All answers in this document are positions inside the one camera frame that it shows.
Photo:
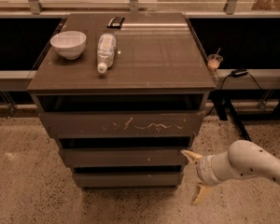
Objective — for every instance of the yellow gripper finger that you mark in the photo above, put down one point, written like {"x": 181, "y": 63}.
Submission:
{"x": 201, "y": 193}
{"x": 191, "y": 156}

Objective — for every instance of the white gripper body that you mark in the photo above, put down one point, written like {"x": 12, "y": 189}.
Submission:
{"x": 204, "y": 170}

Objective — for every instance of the drawer dark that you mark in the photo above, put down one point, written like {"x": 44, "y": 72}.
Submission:
{"x": 121, "y": 157}
{"x": 128, "y": 180}

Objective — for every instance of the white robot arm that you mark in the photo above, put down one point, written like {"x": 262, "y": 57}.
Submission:
{"x": 243, "y": 159}

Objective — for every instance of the dark brown drawer cabinet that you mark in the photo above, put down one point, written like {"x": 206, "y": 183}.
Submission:
{"x": 157, "y": 67}

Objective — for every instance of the top drawer scratched front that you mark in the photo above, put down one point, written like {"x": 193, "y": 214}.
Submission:
{"x": 112, "y": 124}

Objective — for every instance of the black table leg stand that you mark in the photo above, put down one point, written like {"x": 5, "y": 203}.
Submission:
{"x": 223, "y": 105}

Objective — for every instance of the black power adapter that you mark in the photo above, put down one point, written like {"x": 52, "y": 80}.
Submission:
{"x": 239, "y": 72}

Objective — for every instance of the plastic cup with straw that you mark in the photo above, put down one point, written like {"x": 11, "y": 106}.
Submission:
{"x": 214, "y": 61}

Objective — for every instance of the clear plastic water bottle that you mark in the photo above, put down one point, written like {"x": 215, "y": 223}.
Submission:
{"x": 106, "y": 52}

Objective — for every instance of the black remote control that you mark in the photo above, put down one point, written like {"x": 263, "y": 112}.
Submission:
{"x": 116, "y": 22}

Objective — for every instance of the white ceramic bowl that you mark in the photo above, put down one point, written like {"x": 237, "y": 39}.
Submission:
{"x": 69, "y": 44}

